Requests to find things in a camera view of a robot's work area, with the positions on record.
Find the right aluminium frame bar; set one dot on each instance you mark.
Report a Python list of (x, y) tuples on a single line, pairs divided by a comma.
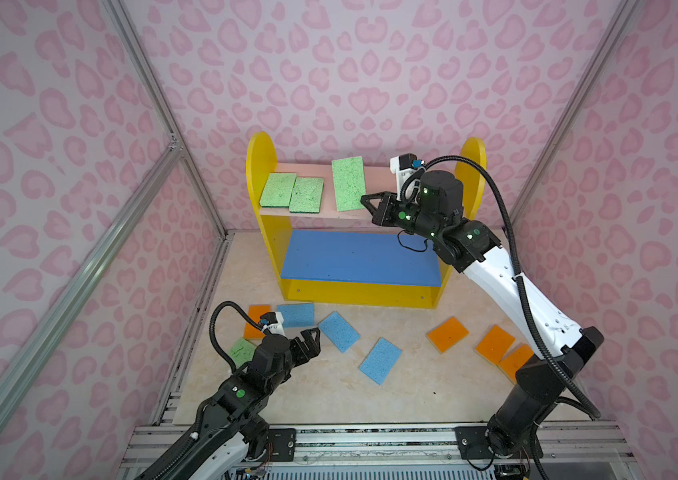
[(619, 26)]

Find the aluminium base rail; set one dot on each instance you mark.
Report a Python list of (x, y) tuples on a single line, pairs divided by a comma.
[(559, 443)]

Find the green sponge bottom front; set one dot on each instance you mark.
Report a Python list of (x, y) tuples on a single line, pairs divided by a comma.
[(307, 195)]

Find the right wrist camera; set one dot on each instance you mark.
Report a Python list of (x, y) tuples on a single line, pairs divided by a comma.
[(402, 167)]

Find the orange sponge left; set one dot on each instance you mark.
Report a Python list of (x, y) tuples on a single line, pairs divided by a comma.
[(255, 312)]

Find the orange sponge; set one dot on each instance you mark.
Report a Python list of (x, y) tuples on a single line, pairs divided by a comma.
[(255, 312), (494, 345), (446, 335), (514, 360)]

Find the blue sponge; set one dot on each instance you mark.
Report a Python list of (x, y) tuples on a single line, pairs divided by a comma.
[(301, 315), (379, 362), (336, 328)]

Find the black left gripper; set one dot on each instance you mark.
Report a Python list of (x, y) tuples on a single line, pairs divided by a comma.
[(313, 346)]

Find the green sponge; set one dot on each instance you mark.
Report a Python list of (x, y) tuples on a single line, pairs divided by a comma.
[(349, 183), (277, 192), (307, 195), (242, 351)]

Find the blue sponge middle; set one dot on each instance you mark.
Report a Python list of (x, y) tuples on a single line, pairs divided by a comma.
[(336, 328)]

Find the orange sponge far right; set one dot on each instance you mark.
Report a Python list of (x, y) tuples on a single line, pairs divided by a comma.
[(514, 360)]

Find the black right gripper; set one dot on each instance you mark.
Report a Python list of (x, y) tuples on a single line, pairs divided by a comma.
[(384, 215)]

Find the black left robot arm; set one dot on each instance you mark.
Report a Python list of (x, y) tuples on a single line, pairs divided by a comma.
[(228, 428)]

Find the orange sponge centre right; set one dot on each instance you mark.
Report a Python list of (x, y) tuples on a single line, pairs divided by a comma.
[(446, 335)]

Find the blue sponge far left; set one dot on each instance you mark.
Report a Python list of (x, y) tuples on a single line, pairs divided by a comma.
[(301, 315)]

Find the left aluminium frame bars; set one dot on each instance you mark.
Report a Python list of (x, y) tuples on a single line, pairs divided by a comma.
[(106, 233)]

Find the blue sponge front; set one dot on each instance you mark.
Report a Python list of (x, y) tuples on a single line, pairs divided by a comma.
[(379, 362)]

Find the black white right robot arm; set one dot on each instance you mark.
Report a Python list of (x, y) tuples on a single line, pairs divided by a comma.
[(560, 346)]

